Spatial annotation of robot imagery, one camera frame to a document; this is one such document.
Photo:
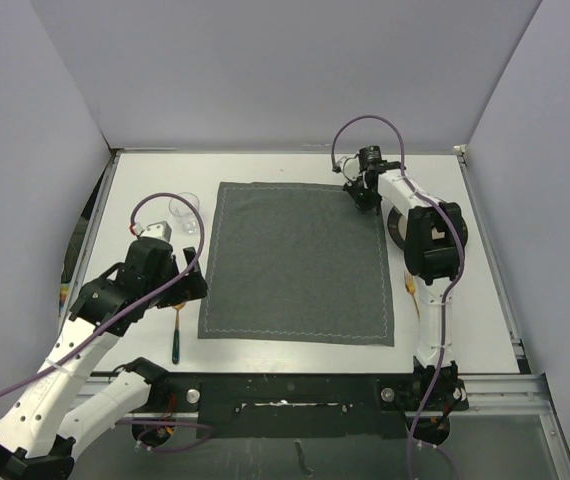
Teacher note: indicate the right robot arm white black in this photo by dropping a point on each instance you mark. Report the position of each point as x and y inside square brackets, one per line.
[431, 234]

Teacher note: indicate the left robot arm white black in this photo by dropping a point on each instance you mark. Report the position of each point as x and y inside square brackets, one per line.
[42, 435]

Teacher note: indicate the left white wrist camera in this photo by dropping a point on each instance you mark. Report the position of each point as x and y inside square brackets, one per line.
[159, 231]

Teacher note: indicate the gold fork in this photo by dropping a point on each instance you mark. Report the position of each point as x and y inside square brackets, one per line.
[410, 288]

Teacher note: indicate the dark rimmed dinner plate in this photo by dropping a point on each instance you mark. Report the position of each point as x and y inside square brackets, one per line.
[396, 226]

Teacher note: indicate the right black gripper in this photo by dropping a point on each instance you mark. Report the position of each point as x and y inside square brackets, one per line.
[364, 205]

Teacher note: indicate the gold spoon green handle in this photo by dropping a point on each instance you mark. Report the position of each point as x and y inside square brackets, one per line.
[175, 353]

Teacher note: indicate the aluminium frame rail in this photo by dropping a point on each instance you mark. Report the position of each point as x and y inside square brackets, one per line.
[505, 395]

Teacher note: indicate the grey cloth placemat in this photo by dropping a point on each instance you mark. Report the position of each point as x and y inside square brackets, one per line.
[296, 262]

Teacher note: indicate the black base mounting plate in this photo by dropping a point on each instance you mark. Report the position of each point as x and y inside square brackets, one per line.
[288, 425]

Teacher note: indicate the clear drinking glass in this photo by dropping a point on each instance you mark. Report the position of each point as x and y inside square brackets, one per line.
[182, 216]

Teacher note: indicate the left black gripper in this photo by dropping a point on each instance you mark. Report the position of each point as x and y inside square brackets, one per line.
[192, 287]

